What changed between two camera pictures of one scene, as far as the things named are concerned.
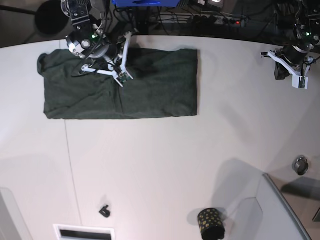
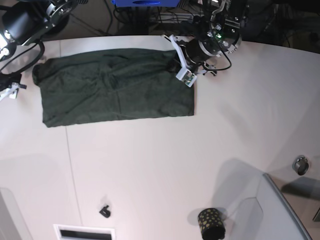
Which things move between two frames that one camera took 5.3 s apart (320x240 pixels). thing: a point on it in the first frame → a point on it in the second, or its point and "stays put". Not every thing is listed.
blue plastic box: (146, 3) stays put
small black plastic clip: (104, 212) stays put
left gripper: (112, 62) → (9, 84)
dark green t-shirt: (164, 84) stays put
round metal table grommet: (301, 165) stays put
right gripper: (293, 57) → (194, 56)
